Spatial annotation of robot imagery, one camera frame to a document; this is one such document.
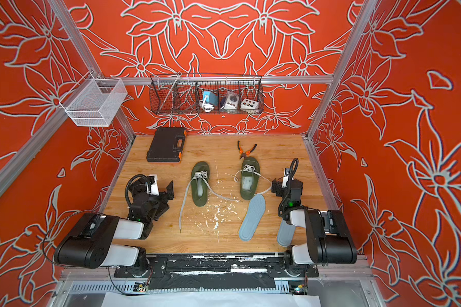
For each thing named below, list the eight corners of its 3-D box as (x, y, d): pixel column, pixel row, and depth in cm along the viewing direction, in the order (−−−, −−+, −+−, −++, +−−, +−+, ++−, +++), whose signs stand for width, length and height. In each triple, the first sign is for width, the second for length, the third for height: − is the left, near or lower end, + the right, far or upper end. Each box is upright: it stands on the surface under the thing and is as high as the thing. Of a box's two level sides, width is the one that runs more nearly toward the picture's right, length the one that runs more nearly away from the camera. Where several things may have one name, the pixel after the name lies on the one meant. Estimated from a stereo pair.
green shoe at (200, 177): (189, 206, 91) (186, 200, 86) (195, 165, 107) (193, 157, 102) (207, 206, 91) (205, 199, 86) (210, 165, 107) (209, 157, 102)
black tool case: (148, 164, 108) (145, 158, 104) (159, 133, 124) (156, 127, 120) (180, 164, 108) (178, 158, 103) (186, 133, 124) (184, 127, 120)
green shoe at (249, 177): (240, 199, 93) (241, 192, 87) (239, 163, 107) (239, 155, 102) (261, 199, 93) (263, 192, 87) (257, 163, 107) (258, 155, 102)
